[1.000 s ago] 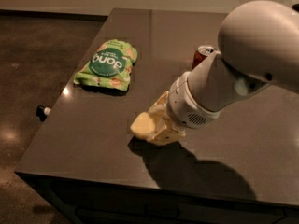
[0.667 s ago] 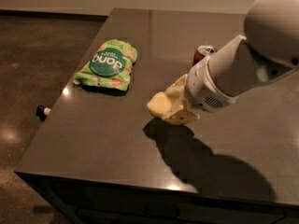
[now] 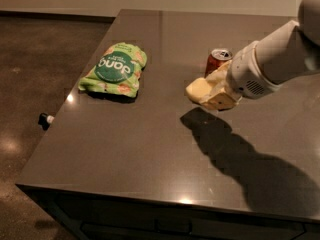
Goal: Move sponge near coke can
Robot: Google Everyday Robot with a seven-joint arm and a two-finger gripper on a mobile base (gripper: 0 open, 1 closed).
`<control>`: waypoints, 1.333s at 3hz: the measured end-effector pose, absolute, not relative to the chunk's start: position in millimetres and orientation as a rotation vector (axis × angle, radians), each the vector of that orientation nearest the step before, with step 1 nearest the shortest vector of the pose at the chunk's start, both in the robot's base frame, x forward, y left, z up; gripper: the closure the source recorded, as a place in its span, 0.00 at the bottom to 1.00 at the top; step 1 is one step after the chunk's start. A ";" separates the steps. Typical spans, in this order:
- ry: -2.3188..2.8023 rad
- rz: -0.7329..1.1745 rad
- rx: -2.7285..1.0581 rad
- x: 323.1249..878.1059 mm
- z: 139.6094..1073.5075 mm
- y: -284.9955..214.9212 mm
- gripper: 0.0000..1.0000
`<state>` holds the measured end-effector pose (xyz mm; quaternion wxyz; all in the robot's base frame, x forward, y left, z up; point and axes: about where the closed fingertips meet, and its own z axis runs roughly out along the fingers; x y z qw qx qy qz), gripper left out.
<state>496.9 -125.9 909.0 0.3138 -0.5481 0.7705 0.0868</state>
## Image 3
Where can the yellow sponge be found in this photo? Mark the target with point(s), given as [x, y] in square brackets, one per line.
[202, 88]

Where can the green chip bag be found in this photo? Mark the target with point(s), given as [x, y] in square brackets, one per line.
[117, 72]

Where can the small black floor object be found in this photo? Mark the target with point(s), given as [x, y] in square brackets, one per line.
[45, 120]

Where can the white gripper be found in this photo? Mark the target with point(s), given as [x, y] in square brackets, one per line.
[246, 71]

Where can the red coke can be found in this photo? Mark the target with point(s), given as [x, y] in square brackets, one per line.
[216, 58]

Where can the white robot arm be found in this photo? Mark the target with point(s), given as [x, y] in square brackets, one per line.
[263, 66]

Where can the dark counter drawer front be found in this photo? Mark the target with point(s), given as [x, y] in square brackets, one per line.
[90, 216]

